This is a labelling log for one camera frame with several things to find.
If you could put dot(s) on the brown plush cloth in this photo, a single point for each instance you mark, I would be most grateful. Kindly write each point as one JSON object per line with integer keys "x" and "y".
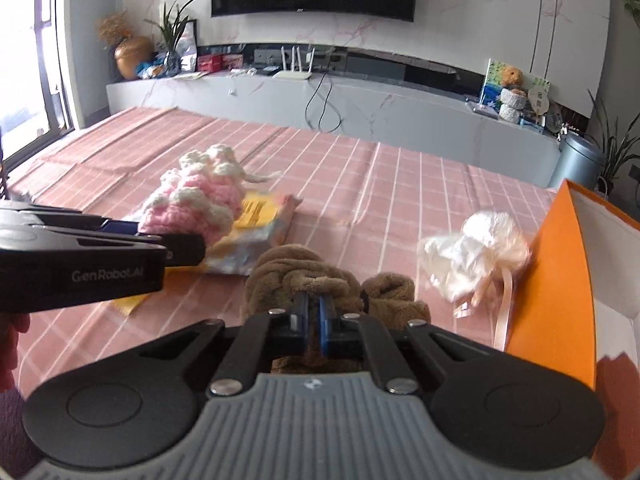
{"x": 290, "y": 270}

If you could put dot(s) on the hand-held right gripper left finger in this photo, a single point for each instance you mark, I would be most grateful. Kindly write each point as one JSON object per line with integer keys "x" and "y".
{"x": 301, "y": 320}

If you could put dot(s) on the yellow cloth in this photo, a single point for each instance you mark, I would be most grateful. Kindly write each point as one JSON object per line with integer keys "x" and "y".
{"x": 131, "y": 304}

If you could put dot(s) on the red boxes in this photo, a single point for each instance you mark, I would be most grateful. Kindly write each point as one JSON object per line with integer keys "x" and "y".
{"x": 220, "y": 63}

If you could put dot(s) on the white marble television console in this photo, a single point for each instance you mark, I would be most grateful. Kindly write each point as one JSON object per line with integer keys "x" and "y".
{"x": 400, "y": 110}

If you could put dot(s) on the snack bags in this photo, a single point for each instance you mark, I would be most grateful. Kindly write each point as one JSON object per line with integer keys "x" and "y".
{"x": 152, "y": 70}

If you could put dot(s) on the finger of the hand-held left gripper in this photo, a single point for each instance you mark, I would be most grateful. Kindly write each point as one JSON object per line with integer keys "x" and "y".
{"x": 117, "y": 226}
{"x": 182, "y": 250}

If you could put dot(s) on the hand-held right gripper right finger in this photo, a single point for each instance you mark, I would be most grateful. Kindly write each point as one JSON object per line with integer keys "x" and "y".
{"x": 326, "y": 322}

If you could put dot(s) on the green plant in glass vase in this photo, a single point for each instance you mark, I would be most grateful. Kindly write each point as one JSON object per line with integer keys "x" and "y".
{"x": 170, "y": 35}

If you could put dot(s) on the yellow label wipes packet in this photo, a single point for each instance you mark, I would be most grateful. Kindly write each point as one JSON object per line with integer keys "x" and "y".
{"x": 260, "y": 225}

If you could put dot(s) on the person's left hand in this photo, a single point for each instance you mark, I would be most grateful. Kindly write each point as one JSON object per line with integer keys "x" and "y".
{"x": 10, "y": 345}

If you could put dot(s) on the purple cloth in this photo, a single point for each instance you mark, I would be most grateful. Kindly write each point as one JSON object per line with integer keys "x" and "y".
{"x": 15, "y": 435}

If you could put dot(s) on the pink and cream crochet piece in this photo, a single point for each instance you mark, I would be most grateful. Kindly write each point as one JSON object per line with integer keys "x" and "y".
{"x": 195, "y": 200}

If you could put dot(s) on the round paper fan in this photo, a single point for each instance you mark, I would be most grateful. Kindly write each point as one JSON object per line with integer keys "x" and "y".
{"x": 539, "y": 97}

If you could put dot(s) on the pink checked tablecloth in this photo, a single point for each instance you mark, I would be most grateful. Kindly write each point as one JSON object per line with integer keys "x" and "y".
{"x": 350, "y": 185}

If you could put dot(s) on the gold vase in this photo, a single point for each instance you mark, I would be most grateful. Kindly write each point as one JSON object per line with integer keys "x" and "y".
{"x": 132, "y": 55}

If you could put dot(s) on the white router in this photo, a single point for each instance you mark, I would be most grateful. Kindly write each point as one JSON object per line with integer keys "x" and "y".
{"x": 292, "y": 74}

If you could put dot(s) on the glass sliding door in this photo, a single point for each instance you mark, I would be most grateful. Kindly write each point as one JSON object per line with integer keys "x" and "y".
{"x": 30, "y": 60}

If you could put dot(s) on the white organza ribbon pouch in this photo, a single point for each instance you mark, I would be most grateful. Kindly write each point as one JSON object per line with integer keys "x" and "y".
{"x": 475, "y": 250}

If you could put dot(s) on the black wall socket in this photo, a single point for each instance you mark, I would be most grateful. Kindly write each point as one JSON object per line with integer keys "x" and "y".
{"x": 634, "y": 171}

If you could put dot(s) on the grey decorative plate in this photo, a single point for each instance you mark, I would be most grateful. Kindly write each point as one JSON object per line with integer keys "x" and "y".
{"x": 555, "y": 121}

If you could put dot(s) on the brown teddy bear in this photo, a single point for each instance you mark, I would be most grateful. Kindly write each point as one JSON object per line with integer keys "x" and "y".
{"x": 511, "y": 77}

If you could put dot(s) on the white crochet pot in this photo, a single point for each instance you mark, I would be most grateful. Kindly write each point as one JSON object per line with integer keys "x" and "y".
{"x": 512, "y": 105}

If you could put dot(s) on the grey round trash bin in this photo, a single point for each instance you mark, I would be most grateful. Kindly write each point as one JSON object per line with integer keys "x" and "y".
{"x": 577, "y": 165}

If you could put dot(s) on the long-leaf potted plant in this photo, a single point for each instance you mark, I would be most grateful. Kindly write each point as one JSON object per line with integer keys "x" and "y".
{"x": 617, "y": 150}

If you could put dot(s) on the orange cardboard box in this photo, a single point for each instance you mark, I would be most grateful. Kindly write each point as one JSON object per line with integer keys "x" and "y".
{"x": 550, "y": 285}

